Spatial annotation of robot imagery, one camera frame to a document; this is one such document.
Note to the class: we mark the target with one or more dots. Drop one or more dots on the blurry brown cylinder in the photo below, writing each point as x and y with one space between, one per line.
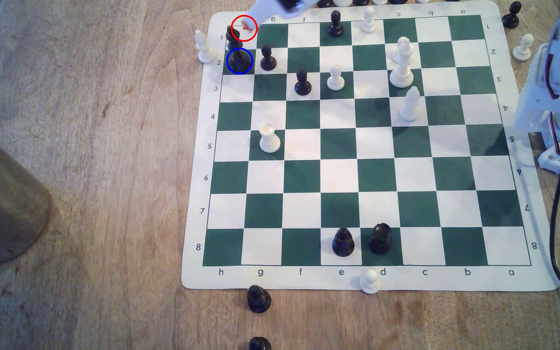
3 204

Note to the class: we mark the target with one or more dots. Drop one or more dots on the white queen chess piece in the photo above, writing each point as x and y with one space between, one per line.
402 73

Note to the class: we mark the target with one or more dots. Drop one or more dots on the black bishop chess piece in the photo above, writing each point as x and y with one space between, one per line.
343 244

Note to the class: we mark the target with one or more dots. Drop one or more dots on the white bishop chess piece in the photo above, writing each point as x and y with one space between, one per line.
205 48
410 109

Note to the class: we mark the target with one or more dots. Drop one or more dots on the white pawn chess piece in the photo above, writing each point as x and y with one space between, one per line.
369 23
336 81
397 52
523 48
370 283

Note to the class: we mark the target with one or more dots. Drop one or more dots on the black pawn chess piece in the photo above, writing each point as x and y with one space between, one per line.
511 18
336 28
303 85
268 61

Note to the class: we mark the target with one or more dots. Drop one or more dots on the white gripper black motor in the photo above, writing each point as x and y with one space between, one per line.
265 12

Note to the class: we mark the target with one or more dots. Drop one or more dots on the black king chess piece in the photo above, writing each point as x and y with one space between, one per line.
239 59

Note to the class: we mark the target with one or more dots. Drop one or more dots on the black rook chess piece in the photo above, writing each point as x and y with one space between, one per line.
380 240

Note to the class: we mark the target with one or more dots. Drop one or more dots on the white rook chess piece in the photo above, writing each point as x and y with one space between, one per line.
269 141

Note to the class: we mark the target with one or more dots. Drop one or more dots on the green and white chess mat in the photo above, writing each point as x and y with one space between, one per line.
338 146

